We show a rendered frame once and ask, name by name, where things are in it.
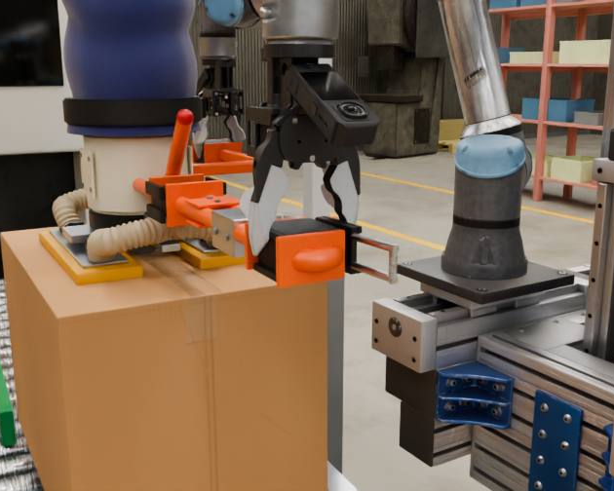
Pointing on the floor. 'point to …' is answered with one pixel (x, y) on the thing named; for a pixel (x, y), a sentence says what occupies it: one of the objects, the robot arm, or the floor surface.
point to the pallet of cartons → (450, 133)
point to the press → (405, 76)
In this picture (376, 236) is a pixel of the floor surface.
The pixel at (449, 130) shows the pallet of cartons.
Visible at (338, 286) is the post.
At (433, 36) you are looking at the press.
